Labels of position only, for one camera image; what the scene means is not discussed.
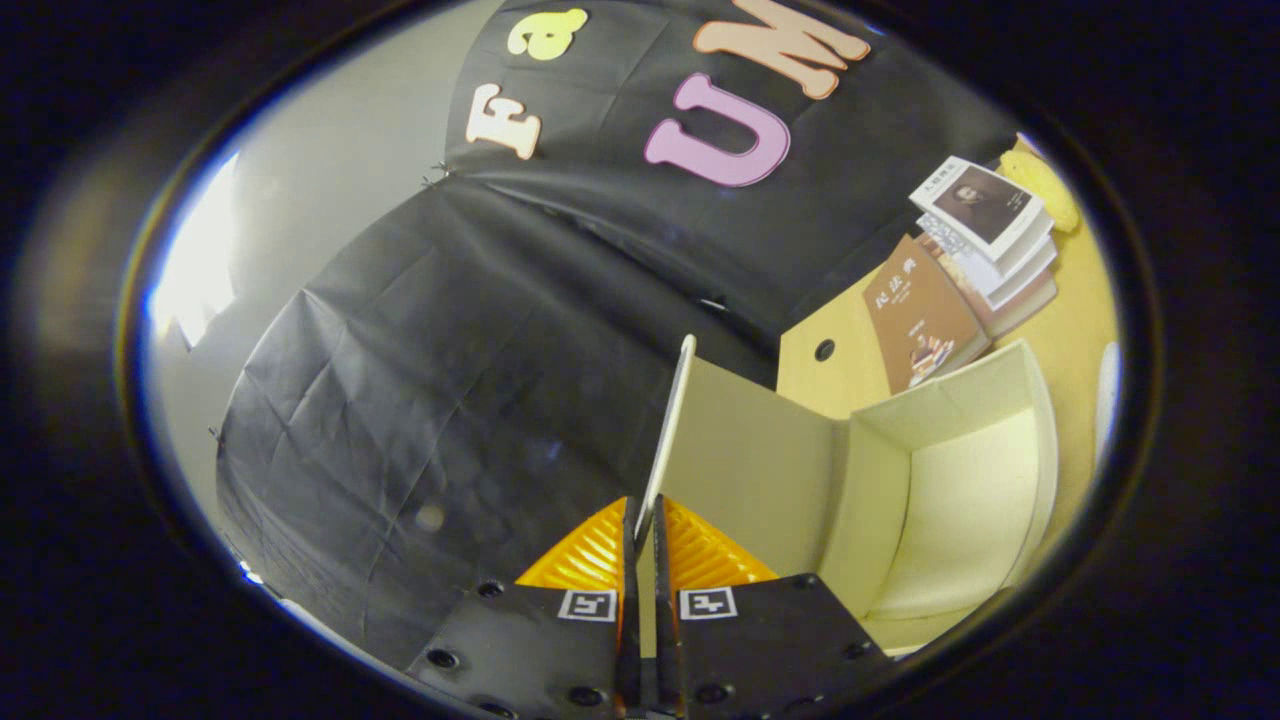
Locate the black backdrop cloth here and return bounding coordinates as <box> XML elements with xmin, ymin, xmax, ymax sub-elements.
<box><xmin>215</xmin><ymin>0</ymin><xmax>1021</xmax><ymax>671</ymax></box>

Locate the white paperback book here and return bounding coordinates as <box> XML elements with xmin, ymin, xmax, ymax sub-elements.
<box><xmin>915</xmin><ymin>213</ymin><xmax>1057</xmax><ymax>301</ymax></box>

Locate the thick book brown spine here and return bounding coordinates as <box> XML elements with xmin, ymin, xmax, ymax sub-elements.
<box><xmin>940</xmin><ymin>255</ymin><xmax>1059</xmax><ymax>337</ymax></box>

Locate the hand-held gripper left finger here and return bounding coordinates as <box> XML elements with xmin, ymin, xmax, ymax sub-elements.
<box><xmin>405</xmin><ymin>497</ymin><xmax>642</xmax><ymax>720</ymax></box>

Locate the yellow plush cushion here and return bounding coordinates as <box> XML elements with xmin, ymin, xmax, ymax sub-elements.
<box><xmin>1000</xmin><ymin>150</ymin><xmax>1083</xmax><ymax>234</ymax></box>

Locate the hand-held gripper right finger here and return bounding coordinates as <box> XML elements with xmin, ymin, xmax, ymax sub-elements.
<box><xmin>654</xmin><ymin>497</ymin><xmax>896</xmax><ymax>720</ymax></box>

